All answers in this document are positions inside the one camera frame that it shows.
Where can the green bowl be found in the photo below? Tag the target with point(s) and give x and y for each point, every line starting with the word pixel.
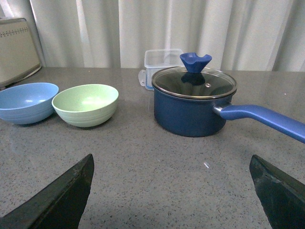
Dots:
pixel 86 105

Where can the clear plastic food container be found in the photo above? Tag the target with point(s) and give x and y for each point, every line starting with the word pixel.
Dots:
pixel 162 58

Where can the cream two-slice toaster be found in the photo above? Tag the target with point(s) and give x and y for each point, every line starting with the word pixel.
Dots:
pixel 18 55

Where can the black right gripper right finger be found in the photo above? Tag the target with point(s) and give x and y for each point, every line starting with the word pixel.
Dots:
pixel 282 196

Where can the dark blue saucepan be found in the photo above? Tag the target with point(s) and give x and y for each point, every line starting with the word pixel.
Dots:
pixel 199 118

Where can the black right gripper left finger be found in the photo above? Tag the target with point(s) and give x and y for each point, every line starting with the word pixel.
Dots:
pixel 60 205

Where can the blue container lid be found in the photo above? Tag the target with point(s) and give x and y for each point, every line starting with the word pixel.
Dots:
pixel 145 78

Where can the glass lid with blue knob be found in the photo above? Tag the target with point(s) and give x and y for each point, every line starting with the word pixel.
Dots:
pixel 194 80

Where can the white curtain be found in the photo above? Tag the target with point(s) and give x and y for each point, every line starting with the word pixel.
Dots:
pixel 253 35

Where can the blue bowl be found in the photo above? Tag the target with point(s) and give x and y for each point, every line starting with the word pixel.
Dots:
pixel 27 103

